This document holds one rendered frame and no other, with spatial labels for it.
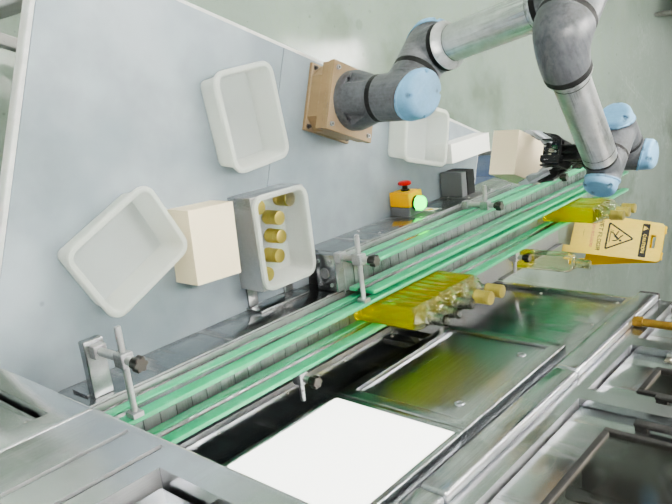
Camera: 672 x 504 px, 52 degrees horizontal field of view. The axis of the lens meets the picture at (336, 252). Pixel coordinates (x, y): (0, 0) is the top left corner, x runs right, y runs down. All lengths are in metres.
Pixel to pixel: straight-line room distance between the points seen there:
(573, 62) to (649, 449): 0.74
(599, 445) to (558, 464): 0.11
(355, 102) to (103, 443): 1.13
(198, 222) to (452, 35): 0.71
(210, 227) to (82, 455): 0.78
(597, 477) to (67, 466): 0.93
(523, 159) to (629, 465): 0.88
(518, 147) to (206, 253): 0.89
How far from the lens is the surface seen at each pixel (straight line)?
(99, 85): 1.44
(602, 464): 1.42
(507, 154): 1.91
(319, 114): 1.75
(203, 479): 0.69
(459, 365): 1.70
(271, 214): 1.63
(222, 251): 1.51
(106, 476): 0.75
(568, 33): 1.40
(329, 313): 1.63
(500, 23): 1.57
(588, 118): 1.52
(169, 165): 1.51
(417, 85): 1.63
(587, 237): 5.04
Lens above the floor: 1.99
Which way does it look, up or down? 41 degrees down
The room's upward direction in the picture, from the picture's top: 96 degrees clockwise
